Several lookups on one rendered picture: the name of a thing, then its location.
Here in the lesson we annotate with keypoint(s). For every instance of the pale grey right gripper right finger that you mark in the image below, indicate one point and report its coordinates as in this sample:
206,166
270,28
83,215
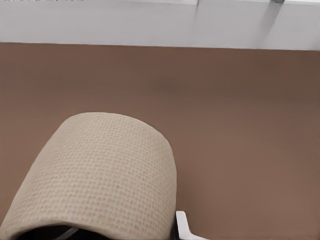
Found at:
183,226

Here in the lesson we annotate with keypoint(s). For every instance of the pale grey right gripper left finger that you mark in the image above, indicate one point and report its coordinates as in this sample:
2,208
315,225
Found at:
68,232

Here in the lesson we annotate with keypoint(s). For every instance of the beige woven slipper shoe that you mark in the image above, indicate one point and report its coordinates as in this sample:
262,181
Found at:
100,170

